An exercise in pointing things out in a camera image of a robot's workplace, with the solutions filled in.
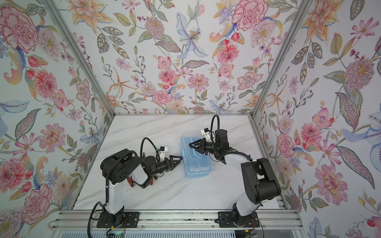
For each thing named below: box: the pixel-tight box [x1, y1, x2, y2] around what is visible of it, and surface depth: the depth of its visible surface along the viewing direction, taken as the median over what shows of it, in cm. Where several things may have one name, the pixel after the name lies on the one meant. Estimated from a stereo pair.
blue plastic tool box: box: [181, 132, 214, 179], surface depth 85 cm
